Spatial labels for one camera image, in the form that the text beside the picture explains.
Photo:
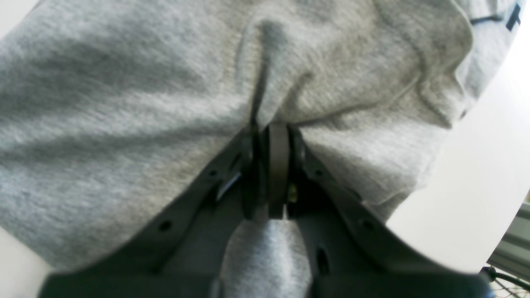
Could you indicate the grey T-shirt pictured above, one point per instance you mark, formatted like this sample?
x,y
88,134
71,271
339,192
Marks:
x,y
110,108

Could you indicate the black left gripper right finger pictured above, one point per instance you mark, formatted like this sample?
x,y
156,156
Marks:
x,y
352,254

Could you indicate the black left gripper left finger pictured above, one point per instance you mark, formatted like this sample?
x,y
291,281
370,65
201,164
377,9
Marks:
x,y
180,252

